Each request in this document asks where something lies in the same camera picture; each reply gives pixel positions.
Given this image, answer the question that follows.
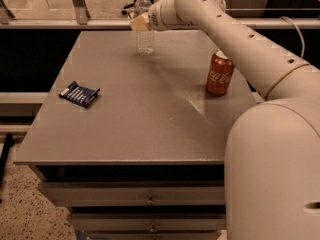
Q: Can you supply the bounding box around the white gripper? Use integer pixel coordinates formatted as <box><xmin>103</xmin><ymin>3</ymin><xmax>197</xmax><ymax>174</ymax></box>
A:
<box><xmin>130</xmin><ymin>0</ymin><xmax>193</xmax><ymax>31</ymax></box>

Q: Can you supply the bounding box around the clear plastic water bottle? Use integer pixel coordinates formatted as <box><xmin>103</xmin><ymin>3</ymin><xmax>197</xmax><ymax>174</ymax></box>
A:
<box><xmin>133</xmin><ymin>0</ymin><xmax>153</xmax><ymax>55</ymax></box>

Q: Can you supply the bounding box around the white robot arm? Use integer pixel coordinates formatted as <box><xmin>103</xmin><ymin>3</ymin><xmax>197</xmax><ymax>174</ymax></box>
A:
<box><xmin>130</xmin><ymin>0</ymin><xmax>320</xmax><ymax>240</ymax></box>

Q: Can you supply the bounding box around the black office chair base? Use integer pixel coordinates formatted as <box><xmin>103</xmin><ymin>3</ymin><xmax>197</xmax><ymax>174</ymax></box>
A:
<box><xmin>120</xmin><ymin>0</ymin><xmax>143</xmax><ymax>17</ymax></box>

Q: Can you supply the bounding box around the blue striped snack packet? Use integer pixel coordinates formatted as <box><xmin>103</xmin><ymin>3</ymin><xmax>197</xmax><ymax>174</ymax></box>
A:
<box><xmin>59</xmin><ymin>81</ymin><xmax>100</xmax><ymax>108</ymax></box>

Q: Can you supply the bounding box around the red Coca-Cola can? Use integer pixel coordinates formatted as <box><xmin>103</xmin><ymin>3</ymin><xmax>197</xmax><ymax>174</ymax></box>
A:
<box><xmin>206</xmin><ymin>50</ymin><xmax>234</xmax><ymax>96</ymax></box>

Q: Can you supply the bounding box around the metal glass railing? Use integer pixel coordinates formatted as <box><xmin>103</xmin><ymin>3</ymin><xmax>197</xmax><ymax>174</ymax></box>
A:
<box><xmin>1</xmin><ymin>0</ymin><xmax>320</xmax><ymax>29</ymax></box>

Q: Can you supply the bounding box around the grey drawer cabinet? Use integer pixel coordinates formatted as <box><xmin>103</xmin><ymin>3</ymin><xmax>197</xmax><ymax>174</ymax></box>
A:
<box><xmin>15</xmin><ymin>31</ymin><xmax>255</xmax><ymax>240</ymax></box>

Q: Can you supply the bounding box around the upper grey drawer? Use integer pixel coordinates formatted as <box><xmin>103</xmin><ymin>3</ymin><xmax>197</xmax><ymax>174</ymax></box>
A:
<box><xmin>39</xmin><ymin>181</ymin><xmax>225</xmax><ymax>207</ymax></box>

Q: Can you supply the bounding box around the grey drawer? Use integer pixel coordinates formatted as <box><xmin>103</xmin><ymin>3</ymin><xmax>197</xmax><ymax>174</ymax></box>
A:
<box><xmin>39</xmin><ymin>181</ymin><xmax>225</xmax><ymax>207</ymax></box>
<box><xmin>68</xmin><ymin>213</ymin><xmax>226</xmax><ymax>233</ymax></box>

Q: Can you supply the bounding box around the black bar on floor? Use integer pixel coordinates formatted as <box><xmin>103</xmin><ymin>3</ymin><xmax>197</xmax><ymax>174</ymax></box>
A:
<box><xmin>0</xmin><ymin>133</ymin><xmax>15</xmax><ymax>186</ymax></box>

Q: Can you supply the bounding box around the lower grey drawer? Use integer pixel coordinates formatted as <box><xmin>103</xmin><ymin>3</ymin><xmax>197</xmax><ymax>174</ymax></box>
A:
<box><xmin>68</xmin><ymin>213</ymin><xmax>226</xmax><ymax>233</ymax></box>

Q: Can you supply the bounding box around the white cable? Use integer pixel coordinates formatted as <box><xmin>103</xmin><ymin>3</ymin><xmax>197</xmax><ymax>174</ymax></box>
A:
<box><xmin>280</xmin><ymin>15</ymin><xmax>306</xmax><ymax>59</ymax></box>

